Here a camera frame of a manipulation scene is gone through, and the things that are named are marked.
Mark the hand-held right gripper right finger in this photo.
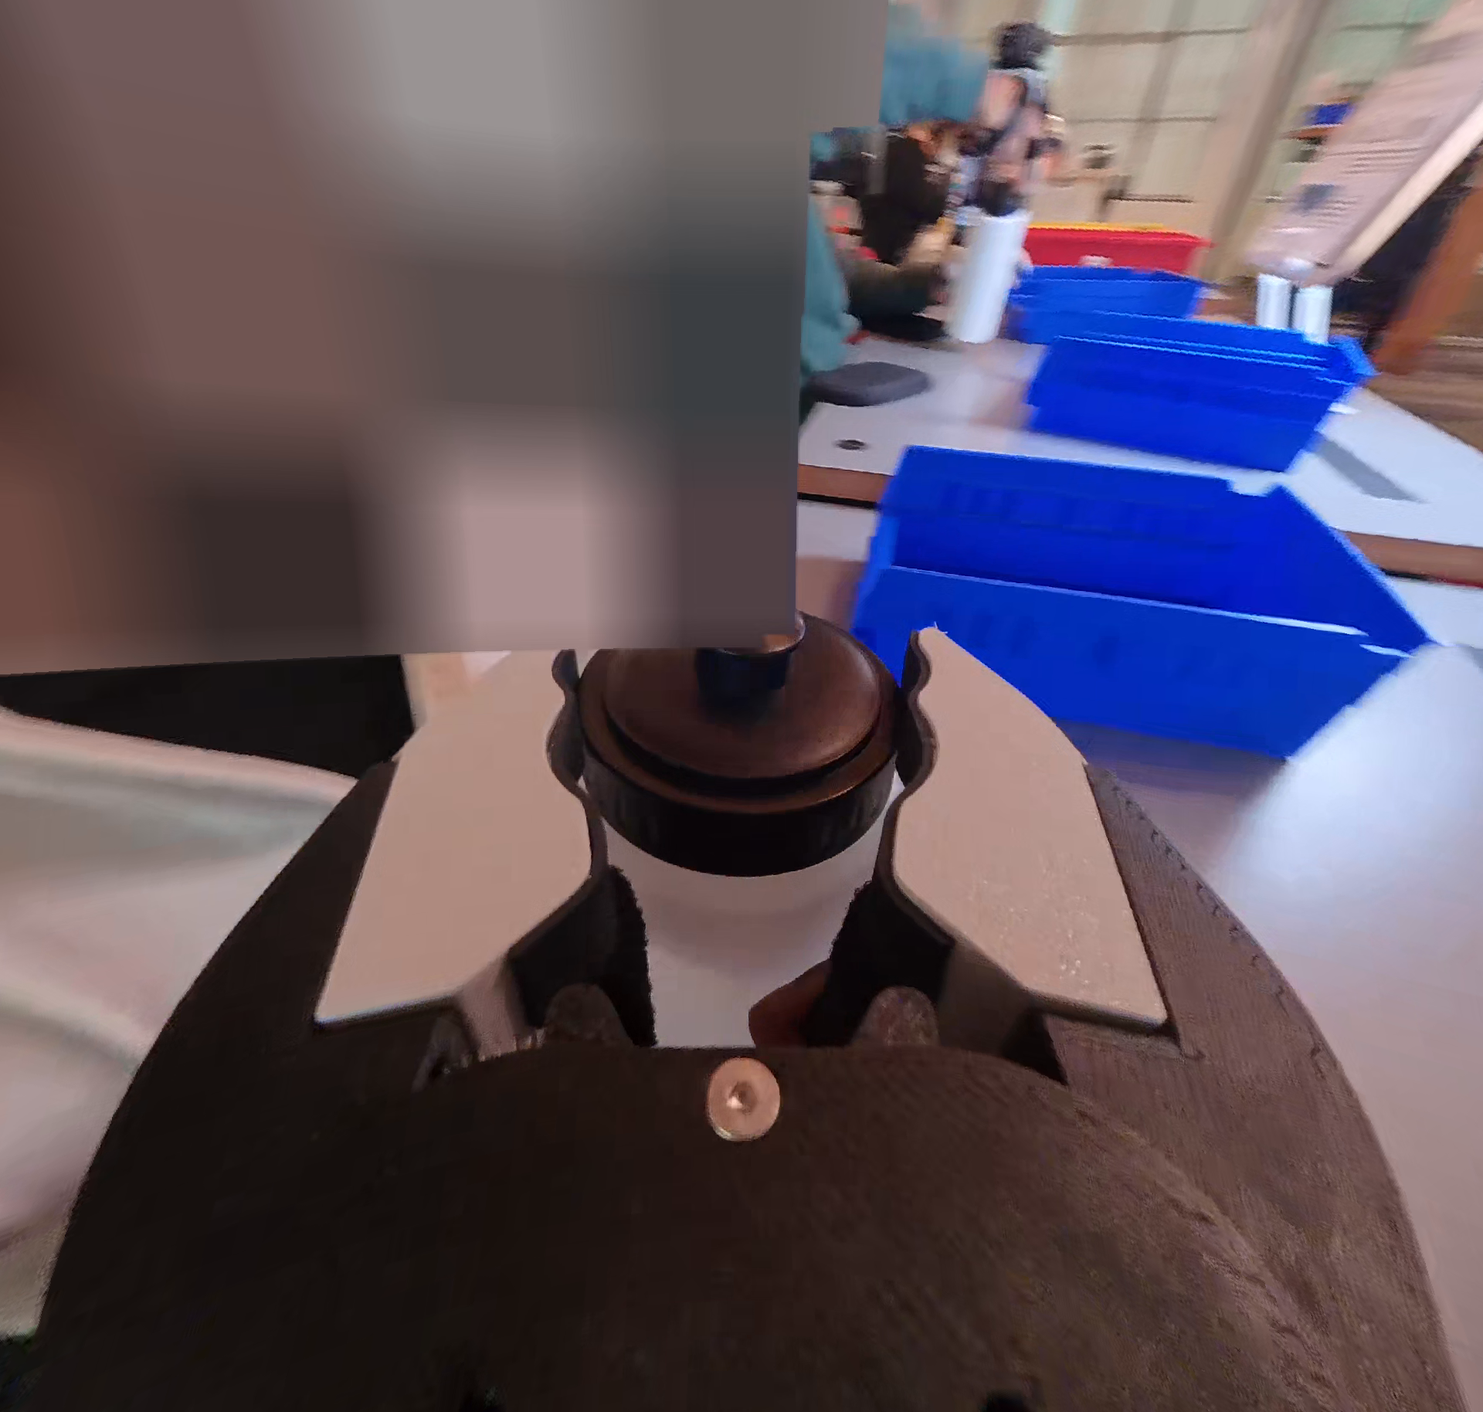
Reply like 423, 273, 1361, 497
876, 628, 1173, 1060

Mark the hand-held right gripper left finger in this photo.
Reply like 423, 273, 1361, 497
312, 650, 612, 1065

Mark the blue plastic bin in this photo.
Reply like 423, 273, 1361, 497
1024, 317, 1375, 473
1006, 265, 1207, 347
851, 447, 1429, 764

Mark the black bottle lid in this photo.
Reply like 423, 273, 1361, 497
575, 612, 904, 880

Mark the white plastic bottle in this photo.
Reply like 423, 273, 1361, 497
603, 810, 899, 1051
947, 212, 1031, 347

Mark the person's white jacket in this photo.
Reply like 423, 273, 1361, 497
0, 705, 362, 1252

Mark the white document stand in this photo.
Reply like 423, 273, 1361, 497
1256, 271, 1335, 342

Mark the red plastic bin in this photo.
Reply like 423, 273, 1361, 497
1023, 225, 1213, 276

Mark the wooden instruction board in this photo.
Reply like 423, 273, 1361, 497
1245, 0, 1483, 279

